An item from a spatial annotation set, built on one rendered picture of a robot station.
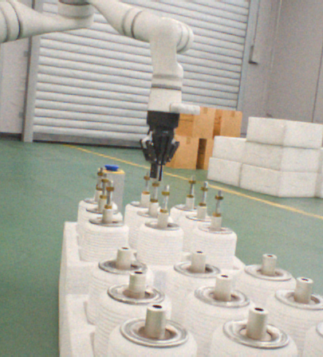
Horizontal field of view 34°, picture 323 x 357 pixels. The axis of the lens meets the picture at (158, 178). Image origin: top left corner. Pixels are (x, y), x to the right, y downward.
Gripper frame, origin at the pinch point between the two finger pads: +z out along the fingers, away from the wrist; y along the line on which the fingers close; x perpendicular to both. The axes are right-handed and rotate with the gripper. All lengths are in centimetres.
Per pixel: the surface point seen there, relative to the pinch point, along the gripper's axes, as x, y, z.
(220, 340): 47, 48, 10
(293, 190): -73, -266, 31
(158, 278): 13.7, 14.1, 18.9
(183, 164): -205, -319, 33
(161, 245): 11.8, 11.7, 12.8
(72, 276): 2.1, 26.7, 19.3
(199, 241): 16.1, 4.0, 12.1
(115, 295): 31, 49, 9
